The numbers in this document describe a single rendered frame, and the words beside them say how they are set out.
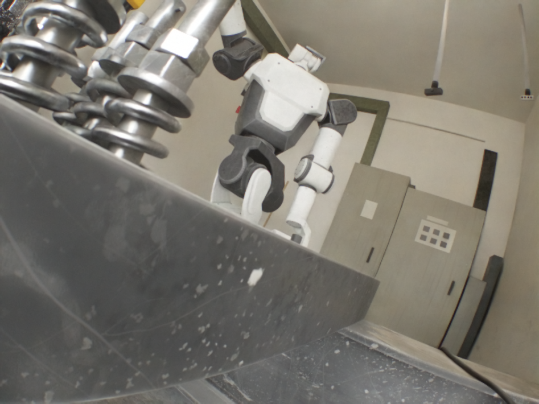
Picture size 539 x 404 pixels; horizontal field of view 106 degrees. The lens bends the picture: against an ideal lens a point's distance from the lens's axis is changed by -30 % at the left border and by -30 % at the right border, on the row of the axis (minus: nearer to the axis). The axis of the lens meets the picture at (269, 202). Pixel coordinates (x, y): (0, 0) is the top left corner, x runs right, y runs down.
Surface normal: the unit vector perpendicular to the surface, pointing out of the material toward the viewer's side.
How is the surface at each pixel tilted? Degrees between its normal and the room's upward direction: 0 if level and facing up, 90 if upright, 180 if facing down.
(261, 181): 90
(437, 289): 90
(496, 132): 90
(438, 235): 90
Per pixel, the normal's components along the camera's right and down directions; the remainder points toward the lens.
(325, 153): 0.29, -0.02
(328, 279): 0.79, 0.29
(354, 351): -0.46, -0.29
